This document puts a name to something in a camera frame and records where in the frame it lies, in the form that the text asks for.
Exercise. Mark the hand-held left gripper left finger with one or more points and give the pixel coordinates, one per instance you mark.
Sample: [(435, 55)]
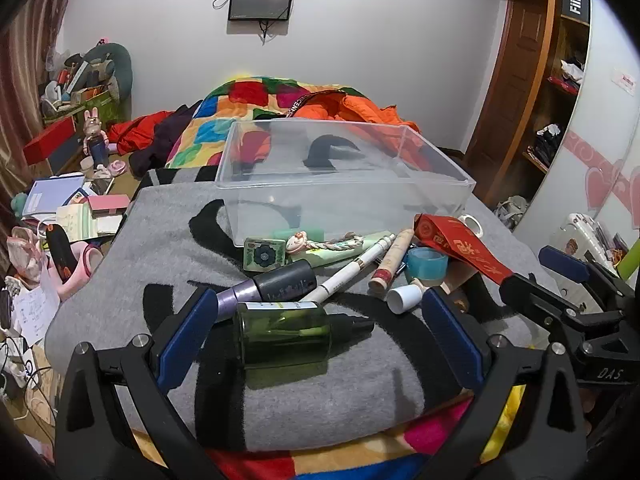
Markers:
[(184, 332)]

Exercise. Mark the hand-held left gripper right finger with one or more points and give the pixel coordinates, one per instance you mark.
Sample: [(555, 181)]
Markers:
[(456, 342)]

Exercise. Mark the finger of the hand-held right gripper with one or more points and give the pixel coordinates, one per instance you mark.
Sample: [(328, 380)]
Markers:
[(532, 294), (565, 265)]

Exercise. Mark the beige squeeze tube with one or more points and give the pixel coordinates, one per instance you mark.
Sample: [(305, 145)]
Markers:
[(405, 299)]

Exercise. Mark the blue tape roll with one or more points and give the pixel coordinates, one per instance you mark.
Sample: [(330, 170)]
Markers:
[(425, 265)]

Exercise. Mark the green glass bottle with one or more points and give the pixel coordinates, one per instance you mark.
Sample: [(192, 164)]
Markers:
[(285, 332)]

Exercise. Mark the white tape roll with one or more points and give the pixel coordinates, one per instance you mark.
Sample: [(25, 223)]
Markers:
[(462, 218)]

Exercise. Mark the green square compact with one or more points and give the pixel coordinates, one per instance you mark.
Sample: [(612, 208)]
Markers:
[(262, 256)]

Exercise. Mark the light green tube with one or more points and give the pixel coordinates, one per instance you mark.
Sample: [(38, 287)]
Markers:
[(320, 260)]

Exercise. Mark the clear plastic storage box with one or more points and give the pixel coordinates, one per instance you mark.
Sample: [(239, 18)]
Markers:
[(350, 200)]

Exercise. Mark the white plastic basket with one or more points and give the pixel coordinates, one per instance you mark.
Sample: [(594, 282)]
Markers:
[(582, 235)]

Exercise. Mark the white sneakers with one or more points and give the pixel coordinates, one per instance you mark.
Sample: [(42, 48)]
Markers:
[(515, 207)]

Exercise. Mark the grey blanket black print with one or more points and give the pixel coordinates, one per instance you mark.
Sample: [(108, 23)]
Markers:
[(125, 260)]

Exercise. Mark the beige cosmetic stick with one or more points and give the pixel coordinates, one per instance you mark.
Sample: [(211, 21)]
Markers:
[(392, 260)]

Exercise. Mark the purple bottle dark cap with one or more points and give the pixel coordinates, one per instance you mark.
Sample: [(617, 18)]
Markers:
[(285, 282)]

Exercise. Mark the pink round plastic holder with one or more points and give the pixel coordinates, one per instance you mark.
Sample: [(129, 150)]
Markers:
[(82, 270)]

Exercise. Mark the dark folded clothes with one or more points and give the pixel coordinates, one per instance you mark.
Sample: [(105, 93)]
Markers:
[(547, 142)]

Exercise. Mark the white pen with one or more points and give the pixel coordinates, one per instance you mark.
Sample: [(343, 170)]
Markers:
[(345, 272)]

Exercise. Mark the black patterned pouch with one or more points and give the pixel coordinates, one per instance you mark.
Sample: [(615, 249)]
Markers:
[(62, 255)]

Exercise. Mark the small pink box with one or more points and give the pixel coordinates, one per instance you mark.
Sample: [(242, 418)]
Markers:
[(107, 204)]

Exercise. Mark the white handwritten paper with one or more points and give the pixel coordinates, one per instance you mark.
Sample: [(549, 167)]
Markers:
[(35, 310)]

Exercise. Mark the cream paper book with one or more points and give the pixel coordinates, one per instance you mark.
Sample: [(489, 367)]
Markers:
[(80, 222)]

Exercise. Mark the wooden wardrobe shelves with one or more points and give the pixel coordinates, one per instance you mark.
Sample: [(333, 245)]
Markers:
[(542, 110)]

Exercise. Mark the white sliding door pink hearts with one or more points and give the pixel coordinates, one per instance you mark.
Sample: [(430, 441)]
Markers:
[(590, 110)]

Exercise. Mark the dark smartphone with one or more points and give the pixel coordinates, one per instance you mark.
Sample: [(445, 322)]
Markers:
[(102, 186)]

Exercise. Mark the pink striped pouch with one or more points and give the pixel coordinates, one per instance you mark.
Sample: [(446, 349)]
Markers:
[(25, 255)]

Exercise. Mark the small pink plush item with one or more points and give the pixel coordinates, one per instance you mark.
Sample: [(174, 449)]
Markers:
[(112, 168)]

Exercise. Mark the brown wooden door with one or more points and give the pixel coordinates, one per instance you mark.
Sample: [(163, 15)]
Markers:
[(510, 85)]

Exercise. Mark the dark purple garment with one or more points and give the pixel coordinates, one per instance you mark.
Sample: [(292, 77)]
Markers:
[(165, 145)]

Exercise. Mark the white and red folded clothes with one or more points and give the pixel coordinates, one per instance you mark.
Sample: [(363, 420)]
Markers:
[(570, 75)]

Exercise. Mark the light blue book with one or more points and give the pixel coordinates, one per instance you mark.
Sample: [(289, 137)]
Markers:
[(50, 195)]

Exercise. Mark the small white cup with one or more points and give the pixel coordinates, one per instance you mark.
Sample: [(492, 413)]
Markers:
[(87, 164)]

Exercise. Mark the colourful patchwork quilt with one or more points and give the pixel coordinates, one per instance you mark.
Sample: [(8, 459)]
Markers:
[(210, 130)]

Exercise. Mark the red jacket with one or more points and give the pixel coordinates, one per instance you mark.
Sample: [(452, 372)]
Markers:
[(135, 130)]

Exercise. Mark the dark blue flat box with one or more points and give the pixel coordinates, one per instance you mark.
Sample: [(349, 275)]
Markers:
[(67, 157)]

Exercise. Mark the pink bunny toy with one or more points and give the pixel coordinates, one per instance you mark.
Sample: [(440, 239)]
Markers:
[(95, 132)]

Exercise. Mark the long red box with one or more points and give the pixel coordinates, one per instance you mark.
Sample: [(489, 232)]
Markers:
[(50, 140)]

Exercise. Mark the green cardboard box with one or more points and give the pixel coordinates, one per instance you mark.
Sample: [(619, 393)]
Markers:
[(107, 105)]

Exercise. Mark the orange padded jacket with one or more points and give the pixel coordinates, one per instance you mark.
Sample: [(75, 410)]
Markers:
[(360, 105)]

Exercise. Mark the black box white print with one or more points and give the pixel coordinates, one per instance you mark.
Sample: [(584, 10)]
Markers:
[(575, 2)]

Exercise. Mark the grey plush pillow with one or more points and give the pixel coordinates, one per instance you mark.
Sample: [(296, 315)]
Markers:
[(122, 65)]

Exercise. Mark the heap of assorted toiletries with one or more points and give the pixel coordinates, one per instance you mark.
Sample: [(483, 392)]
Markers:
[(70, 80)]

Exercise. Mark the brown striped curtain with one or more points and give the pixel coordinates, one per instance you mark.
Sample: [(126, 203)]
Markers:
[(25, 60)]

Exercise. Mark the small black monitor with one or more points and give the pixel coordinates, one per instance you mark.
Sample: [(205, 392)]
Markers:
[(260, 0)]

